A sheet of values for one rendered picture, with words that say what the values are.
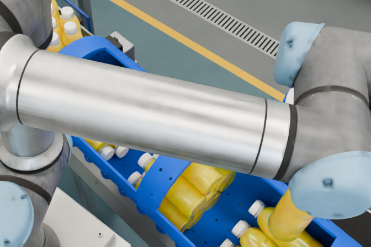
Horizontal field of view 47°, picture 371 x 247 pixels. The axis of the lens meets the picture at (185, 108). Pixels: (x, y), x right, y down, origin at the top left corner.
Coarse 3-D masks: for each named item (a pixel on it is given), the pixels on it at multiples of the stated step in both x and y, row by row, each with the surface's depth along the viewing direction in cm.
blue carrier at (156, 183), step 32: (128, 64) 115; (96, 160) 110; (128, 160) 126; (160, 160) 99; (128, 192) 106; (160, 192) 98; (224, 192) 121; (256, 192) 116; (160, 224) 103; (224, 224) 118; (256, 224) 117; (320, 224) 94
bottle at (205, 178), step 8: (192, 168) 103; (200, 168) 102; (208, 168) 103; (184, 176) 104; (192, 176) 103; (200, 176) 102; (208, 176) 101; (216, 176) 102; (192, 184) 104; (200, 184) 102; (208, 184) 101; (216, 184) 106; (200, 192) 104; (208, 192) 103
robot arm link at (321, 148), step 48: (0, 48) 38; (0, 96) 38; (48, 96) 38; (96, 96) 38; (144, 96) 38; (192, 96) 39; (240, 96) 40; (336, 96) 41; (144, 144) 39; (192, 144) 38; (240, 144) 38; (288, 144) 38; (336, 144) 37; (336, 192) 36
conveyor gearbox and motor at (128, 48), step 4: (116, 32) 169; (112, 36) 167; (116, 36) 168; (120, 36) 168; (120, 40) 167; (124, 40) 167; (128, 40) 167; (124, 44) 166; (128, 44) 166; (132, 44) 166; (124, 48) 165; (128, 48) 165; (132, 48) 166; (124, 52) 164; (128, 52) 166; (132, 52) 168; (128, 56) 167; (132, 56) 170
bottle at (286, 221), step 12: (288, 192) 78; (288, 204) 78; (276, 216) 83; (288, 216) 79; (300, 216) 77; (312, 216) 77; (276, 228) 84; (288, 228) 81; (300, 228) 81; (288, 240) 85
